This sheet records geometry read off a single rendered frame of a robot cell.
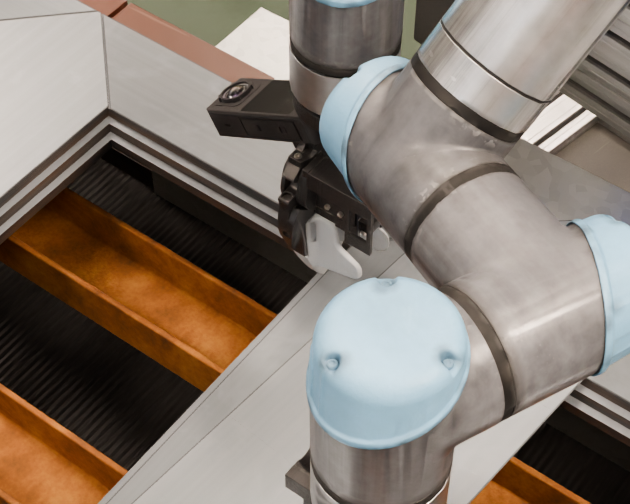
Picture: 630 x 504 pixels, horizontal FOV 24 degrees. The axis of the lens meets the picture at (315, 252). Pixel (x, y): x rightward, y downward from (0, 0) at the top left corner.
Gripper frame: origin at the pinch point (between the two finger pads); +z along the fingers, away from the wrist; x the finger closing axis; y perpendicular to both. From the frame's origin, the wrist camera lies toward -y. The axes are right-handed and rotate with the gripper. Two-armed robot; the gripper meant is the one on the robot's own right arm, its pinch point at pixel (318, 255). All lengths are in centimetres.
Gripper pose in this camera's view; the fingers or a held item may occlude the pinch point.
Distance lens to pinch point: 116.7
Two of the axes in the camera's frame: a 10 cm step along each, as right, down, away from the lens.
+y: 8.0, 4.6, -3.8
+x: 6.0, -6.2, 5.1
